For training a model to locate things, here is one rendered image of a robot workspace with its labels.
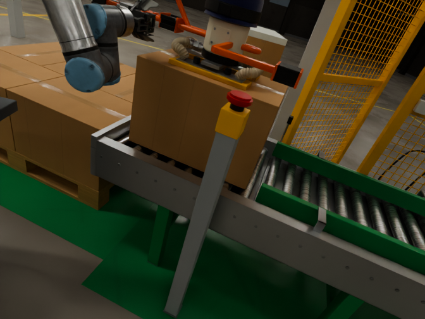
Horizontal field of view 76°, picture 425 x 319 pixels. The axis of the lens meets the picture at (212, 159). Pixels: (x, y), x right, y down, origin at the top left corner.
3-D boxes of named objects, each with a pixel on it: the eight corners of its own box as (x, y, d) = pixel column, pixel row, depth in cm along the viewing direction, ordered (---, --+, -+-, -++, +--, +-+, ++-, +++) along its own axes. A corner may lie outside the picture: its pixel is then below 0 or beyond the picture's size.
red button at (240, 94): (251, 109, 75) (256, 95, 73) (245, 117, 69) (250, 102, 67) (227, 100, 76) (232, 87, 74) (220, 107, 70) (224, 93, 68)
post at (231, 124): (182, 305, 127) (251, 109, 75) (176, 318, 121) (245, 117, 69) (169, 298, 128) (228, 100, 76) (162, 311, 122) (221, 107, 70)
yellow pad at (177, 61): (250, 86, 113) (254, 74, 111) (245, 91, 105) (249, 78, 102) (178, 59, 119) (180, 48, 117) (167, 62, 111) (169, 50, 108)
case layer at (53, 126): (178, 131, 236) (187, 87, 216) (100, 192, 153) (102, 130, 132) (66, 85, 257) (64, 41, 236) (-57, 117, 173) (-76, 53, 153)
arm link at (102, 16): (75, 40, 79) (69, 0, 74) (104, 38, 89) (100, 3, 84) (102, 44, 76) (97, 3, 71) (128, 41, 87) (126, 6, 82)
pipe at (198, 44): (261, 71, 126) (265, 58, 123) (249, 81, 105) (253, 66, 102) (195, 48, 132) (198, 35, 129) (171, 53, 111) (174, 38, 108)
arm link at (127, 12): (102, 32, 88) (103, -1, 83) (112, 31, 93) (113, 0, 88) (126, 40, 87) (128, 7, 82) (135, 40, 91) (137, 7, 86)
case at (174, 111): (261, 152, 153) (289, 84, 133) (245, 190, 120) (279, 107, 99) (167, 115, 163) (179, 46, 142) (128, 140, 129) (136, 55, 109)
